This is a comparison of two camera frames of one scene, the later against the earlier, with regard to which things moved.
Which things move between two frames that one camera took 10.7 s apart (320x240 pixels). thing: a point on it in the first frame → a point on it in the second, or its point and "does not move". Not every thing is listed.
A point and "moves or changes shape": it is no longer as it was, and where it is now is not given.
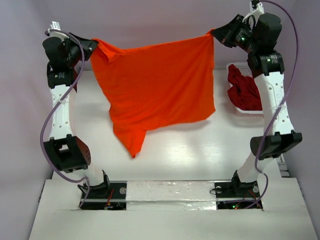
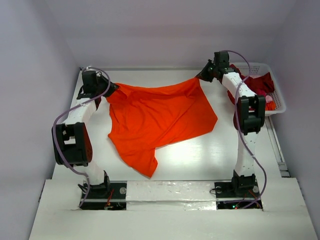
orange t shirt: x=163 y=86 moves or changes shape
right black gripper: x=230 y=32 → x=205 y=72
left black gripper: x=87 y=45 → x=112 y=88
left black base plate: x=114 y=199 does not move
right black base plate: x=235 y=190 does not move
